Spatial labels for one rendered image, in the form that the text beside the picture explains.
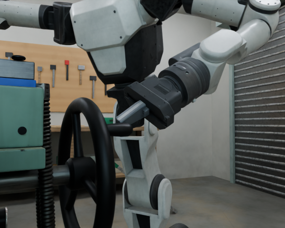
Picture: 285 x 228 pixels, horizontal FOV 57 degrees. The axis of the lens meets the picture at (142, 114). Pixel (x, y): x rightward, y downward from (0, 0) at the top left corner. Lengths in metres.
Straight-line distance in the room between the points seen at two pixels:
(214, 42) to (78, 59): 3.36
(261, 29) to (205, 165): 4.02
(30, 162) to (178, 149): 4.00
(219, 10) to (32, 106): 0.59
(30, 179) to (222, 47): 0.45
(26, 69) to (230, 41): 0.41
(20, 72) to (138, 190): 0.77
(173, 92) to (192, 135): 3.96
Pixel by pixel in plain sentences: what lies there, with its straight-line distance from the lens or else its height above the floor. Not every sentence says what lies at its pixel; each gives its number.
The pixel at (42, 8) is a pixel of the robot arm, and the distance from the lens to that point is 1.12.
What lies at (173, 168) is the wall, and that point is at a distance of 4.33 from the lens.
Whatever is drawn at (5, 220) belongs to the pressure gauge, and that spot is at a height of 0.67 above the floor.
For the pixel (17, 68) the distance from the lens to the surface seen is 0.44.
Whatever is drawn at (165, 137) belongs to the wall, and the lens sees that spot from 4.21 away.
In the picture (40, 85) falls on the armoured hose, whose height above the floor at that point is 0.97.
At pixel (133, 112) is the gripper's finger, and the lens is 0.48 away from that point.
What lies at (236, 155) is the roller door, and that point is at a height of 0.42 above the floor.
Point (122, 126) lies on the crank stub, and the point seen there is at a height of 0.90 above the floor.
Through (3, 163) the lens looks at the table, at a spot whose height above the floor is 0.85.
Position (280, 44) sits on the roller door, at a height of 1.85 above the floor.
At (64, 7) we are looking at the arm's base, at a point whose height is 1.32.
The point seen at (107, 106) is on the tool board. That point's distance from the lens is 3.87.
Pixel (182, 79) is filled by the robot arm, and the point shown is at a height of 0.99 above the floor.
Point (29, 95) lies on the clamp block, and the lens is 0.42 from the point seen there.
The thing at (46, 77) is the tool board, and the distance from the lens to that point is 3.79.
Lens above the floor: 0.91
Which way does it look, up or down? 2 degrees up
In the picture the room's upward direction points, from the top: straight up
